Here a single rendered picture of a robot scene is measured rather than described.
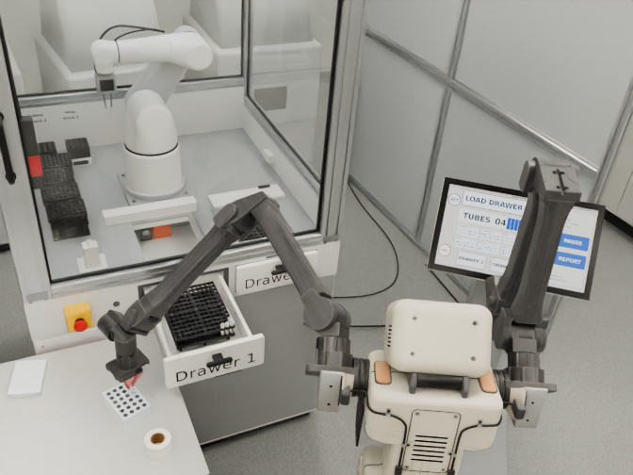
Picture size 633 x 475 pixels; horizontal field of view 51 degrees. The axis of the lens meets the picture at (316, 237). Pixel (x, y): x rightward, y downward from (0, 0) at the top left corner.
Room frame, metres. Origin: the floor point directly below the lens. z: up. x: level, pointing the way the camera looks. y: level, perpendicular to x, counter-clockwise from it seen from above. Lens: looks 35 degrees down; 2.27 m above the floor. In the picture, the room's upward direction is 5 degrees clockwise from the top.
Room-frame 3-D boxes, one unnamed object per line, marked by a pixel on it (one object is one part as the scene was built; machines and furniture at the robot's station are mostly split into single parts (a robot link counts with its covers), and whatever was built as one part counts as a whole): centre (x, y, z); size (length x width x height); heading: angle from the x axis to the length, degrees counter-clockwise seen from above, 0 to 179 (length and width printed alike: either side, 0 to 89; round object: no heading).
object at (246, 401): (2.05, 0.58, 0.40); 1.03 x 0.95 x 0.80; 117
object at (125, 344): (1.26, 0.49, 0.98); 0.07 x 0.06 x 0.07; 48
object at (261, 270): (1.75, 0.12, 0.87); 0.29 x 0.02 x 0.11; 117
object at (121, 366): (1.25, 0.48, 0.92); 0.10 x 0.07 x 0.07; 137
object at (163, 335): (1.51, 0.35, 0.86); 0.40 x 0.26 x 0.06; 27
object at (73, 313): (1.44, 0.69, 0.88); 0.07 x 0.05 x 0.07; 117
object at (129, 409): (1.22, 0.48, 0.78); 0.12 x 0.08 x 0.04; 45
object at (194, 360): (1.32, 0.25, 0.87); 0.29 x 0.02 x 0.11; 117
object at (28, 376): (1.28, 0.79, 0.77); 0.13 x 0.09 x 0.02; 13
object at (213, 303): (1.50, 0.34, 0.87); 0.22 x 0.18 x 0.06; 27
